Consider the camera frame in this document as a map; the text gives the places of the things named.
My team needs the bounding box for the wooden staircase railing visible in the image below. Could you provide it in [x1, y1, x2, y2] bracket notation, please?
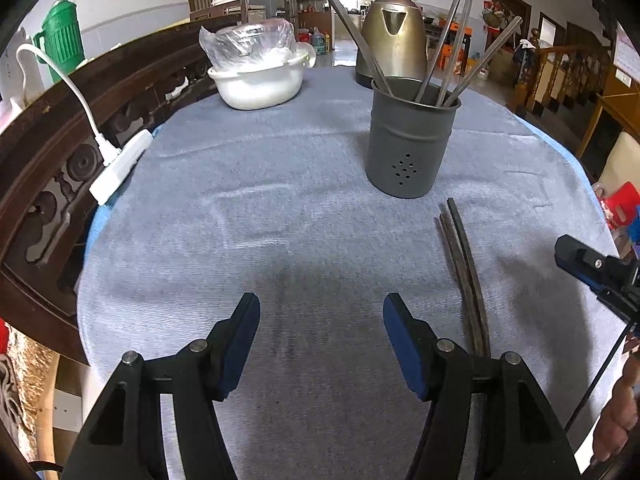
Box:
[514, 24, 640, 162]

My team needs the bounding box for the white power strip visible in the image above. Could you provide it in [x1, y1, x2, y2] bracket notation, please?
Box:
[88, 129, 154, 206]

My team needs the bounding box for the dark metal chopstick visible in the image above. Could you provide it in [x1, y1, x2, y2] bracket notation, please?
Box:
[414, 0, 461, 103]
[442, 16, 524, 108]
[446, 197, 493, 358]
[436, 214, 483, 357]
[436, 0, 474, 107]
[306, 0, 396, 97]

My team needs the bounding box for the blue table cover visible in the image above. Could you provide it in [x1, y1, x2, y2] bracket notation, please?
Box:
[84, 102, 598, 261]

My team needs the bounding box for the gold electric kettle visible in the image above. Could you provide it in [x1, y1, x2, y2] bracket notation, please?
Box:
[354, 0, 429, 92]

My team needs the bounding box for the green thermos jug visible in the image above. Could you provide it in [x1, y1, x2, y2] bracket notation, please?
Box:
[32, 0, 81, 87]

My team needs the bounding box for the grey tablecloth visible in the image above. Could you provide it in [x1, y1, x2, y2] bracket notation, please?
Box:
[75, 64, 622, 480]

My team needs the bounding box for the person's right hand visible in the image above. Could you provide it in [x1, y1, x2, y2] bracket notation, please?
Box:
[594, 355, 640, 466]

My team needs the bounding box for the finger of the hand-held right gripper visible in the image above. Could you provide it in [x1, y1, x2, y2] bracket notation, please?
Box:
[553, 233, 640, 322]

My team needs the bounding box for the thin black cord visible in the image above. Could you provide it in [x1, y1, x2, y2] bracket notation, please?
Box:
[564, 330, 632, 432]

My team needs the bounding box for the white fan heater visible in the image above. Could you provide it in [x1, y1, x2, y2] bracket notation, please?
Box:
[0, 27, 27, 132]

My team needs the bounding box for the red plastic stool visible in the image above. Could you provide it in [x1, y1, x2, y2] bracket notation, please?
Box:
[599, 180, 640, 232]

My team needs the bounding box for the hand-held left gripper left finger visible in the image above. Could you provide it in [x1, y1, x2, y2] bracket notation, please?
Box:
[74, 292, 261, 480]

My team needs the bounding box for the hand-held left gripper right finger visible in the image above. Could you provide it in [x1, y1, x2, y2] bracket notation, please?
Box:
[383, 292, 582, 480]

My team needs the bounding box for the grey metal chopstick holder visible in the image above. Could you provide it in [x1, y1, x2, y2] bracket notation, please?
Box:
[366, 77, 462, 200]

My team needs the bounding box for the white plastic basin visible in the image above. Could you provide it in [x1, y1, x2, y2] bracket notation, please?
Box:
[207, 50, 311, 111]

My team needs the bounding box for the clear plastic bag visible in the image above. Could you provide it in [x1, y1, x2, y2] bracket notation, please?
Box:
[198, 17, 297, 69]

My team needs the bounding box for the white power cable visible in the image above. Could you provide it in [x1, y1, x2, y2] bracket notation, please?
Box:
[15, 43, 122, 162]

